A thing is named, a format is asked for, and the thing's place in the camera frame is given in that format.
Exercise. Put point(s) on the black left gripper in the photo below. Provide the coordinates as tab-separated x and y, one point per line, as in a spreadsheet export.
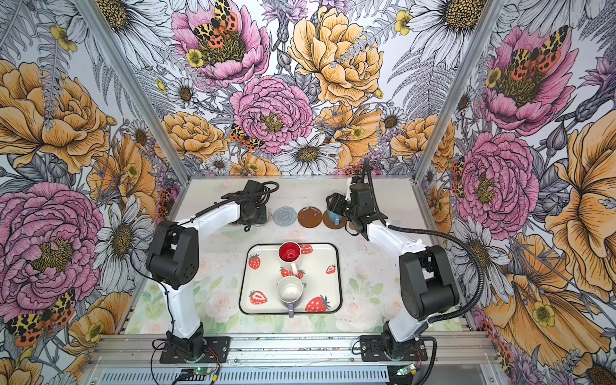
261	220

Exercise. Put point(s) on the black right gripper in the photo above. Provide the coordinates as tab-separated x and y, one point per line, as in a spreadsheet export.
337	201

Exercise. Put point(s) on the white mug blue handle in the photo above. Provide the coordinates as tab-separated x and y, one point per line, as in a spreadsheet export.
336	209

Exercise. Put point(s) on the grey-blue braided rope coaster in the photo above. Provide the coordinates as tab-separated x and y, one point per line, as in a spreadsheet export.
285	216

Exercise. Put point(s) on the plain brown wooden coaster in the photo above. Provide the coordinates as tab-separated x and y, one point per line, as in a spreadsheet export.
329	224

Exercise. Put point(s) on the scratched dark brown wooden coaster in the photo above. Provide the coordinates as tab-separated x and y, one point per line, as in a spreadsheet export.
310	217

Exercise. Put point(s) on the red interior white mug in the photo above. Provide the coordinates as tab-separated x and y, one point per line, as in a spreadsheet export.
290	257

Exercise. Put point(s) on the white mug purple handle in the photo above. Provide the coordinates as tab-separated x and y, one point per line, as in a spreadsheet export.
290	291

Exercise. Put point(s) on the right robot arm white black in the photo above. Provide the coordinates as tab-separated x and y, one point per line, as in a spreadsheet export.
426	282

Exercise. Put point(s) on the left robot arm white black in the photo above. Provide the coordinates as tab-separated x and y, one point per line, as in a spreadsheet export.
173	261

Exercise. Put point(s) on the white strawberry print tray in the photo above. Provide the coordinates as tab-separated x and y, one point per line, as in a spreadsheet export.
309	285

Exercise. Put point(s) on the green circuit board left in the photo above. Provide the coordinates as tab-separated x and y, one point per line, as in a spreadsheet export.
199	374

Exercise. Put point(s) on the green circuit board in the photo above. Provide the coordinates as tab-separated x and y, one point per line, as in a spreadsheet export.
199	374
410	369

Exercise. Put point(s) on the green circuit board right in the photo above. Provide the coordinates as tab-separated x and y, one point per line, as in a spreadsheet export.
410	369

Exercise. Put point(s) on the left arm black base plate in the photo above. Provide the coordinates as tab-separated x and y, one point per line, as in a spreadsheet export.
215	351

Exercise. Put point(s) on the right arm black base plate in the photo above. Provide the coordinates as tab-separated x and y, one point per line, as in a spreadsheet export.
370	349

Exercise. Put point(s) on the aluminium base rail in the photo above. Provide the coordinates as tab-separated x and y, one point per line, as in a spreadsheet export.
453	358

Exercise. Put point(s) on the aluminium corner post left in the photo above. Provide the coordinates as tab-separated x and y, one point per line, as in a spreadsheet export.
95	20

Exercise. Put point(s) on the aluminium corner post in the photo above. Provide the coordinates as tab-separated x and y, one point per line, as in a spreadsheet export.
486	26
95	20

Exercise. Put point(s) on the aluminium corner post right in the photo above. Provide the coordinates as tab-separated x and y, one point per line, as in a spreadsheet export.
486	26

